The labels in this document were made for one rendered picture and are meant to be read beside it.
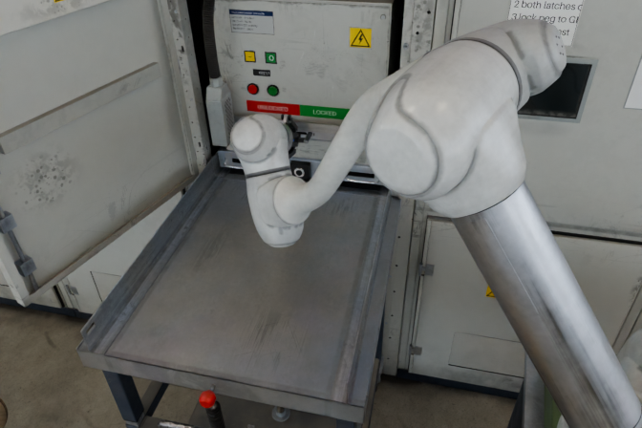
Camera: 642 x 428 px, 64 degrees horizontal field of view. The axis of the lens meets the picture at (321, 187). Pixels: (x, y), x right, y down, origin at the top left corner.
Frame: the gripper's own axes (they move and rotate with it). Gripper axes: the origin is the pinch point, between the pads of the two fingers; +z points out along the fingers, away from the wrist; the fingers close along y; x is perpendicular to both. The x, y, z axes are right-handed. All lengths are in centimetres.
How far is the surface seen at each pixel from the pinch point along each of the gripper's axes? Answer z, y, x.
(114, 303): -39, 40, -29
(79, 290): 43, 71, -96
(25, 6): -50, -21, -45
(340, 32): -8.2, -28.5, 11.0
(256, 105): 3.4, -8.6, -13.7
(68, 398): 24, 106, -85
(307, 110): 3.4, -8.5, 1.5
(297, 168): 9.1, 8.7, -1.1
